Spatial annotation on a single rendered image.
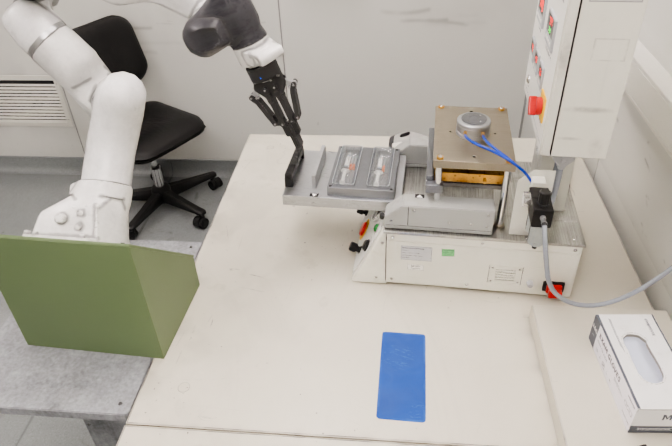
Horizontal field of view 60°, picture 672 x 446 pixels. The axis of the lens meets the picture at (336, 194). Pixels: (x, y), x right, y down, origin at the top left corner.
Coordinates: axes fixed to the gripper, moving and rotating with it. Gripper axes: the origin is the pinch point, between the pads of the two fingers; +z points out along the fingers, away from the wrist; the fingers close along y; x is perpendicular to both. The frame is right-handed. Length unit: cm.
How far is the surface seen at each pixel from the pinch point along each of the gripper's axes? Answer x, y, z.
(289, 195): 10.8, 3.9, 10.6
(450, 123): -3.1, -37.3, 10.5
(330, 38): -143, 21, 22
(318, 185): 6.0, -2.3, 12.8
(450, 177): 11.1, -35.2, 16.7
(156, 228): -90, 127, 68
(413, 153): -10.7, -24.5, 20.2
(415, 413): 54, -20, 43
